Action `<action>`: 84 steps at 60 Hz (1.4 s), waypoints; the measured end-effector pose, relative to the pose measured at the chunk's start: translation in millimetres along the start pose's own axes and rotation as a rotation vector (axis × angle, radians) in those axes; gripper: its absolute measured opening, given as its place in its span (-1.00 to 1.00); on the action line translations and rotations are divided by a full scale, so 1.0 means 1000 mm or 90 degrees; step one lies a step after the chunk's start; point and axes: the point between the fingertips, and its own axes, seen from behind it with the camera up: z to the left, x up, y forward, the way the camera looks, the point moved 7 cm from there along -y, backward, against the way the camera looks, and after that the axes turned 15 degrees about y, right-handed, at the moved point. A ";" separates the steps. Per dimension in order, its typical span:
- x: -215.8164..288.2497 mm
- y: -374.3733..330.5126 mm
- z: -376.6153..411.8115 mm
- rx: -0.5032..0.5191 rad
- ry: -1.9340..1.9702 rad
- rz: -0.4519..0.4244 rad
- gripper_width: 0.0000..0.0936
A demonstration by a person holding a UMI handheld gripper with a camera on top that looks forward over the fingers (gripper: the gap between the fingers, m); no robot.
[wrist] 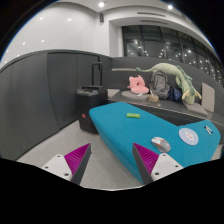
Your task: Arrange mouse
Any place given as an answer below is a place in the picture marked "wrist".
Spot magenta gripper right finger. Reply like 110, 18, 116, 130
132, 143, 182, 185

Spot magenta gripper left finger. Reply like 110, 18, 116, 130
42, 143, 91, 185

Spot grey computer mouse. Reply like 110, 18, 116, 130
151, 137, 171, 153

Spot round white mouse pad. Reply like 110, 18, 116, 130
179, 128, 199, 146

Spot teal table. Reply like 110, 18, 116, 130
89, 102, 221, 183

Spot small green object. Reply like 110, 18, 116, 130
126, 113, 141, 119

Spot blue white pen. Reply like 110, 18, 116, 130
204, 126, 213, 135

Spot small brown basket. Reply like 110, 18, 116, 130
148, 95, 159, 103

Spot black suitcase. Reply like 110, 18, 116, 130
76, 62, 108, 134

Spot grey flat cushion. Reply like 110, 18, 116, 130
183, 102, 208, 116

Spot round grey cushion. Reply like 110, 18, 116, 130
121, 91, 149, 101

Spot dark blue bag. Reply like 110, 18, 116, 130
168, 87, 182, 101

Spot grey bench sofa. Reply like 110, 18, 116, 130
101, 55, 224, 145

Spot grey backpack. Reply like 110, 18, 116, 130
149, 71, 170, 100

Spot pink plush toy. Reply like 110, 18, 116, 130
128, 75, 149, 94

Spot beige square cushion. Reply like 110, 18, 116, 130
201, 83, 215, 112

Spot green dragon plush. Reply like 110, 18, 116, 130
146, 63, 202, 104

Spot large window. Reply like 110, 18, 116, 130
122, 25, 224, 86

